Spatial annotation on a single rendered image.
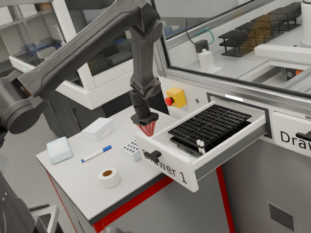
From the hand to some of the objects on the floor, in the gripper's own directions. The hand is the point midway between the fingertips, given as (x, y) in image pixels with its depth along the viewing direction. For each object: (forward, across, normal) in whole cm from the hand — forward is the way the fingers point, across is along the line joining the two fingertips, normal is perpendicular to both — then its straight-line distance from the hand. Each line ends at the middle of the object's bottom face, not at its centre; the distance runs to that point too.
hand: (150, 135), depth 136 cm
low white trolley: (+82, -16, -6) cm, 83 cm away
